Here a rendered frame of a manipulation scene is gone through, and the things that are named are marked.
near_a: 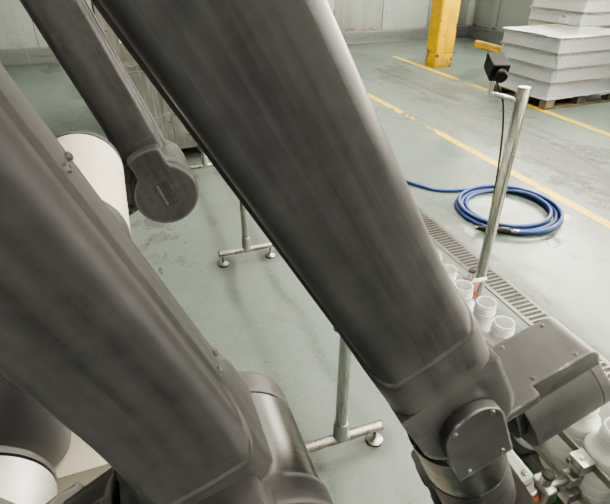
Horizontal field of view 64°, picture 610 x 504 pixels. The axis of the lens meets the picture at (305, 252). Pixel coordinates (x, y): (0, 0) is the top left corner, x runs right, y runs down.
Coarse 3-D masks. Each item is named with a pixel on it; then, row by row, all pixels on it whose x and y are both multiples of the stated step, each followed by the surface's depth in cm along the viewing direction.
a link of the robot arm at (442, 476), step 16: (512, 432) 33; (416, 448) 31; (432, 464) 30; (448, 464) 29; (496, 464) 31; (432, 480) 33; (448, 480) 31; (464, 480) 30; (480, 480) 30; (496, 480) 31; (464, 496) 32
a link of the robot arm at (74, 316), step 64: (0, 64) 14; (0, 128) 12; (0, 192) 13; (64, 192) 14; (0, 256) 13; (64, 256) 14; (128, 256) 16; (0, 320) 14; (64, 320) 15; (128, 320) 16; (64, 384) 16; (128, 384) 17; (192, 384) 18; (256, 384) 29; (128, 448) 19; (192, 448) 20; (256, 448) 21
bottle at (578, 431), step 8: (592, 416) 70; (576, 424) 71; (584, 424) 71; (592, 424) 71; (600, 424) 72; (568, 432) 72; (576, 432) 71; (584, 432) 71; (552, 440) 75; (560, 440) 74; (576, 440) 72; (544, 448) 78; (552, 448) 76; (560, 448) 74; (568, 448) 73; (552, 456) 76; (560, 456) 75; (544, 464) 78; (560, 464) 75
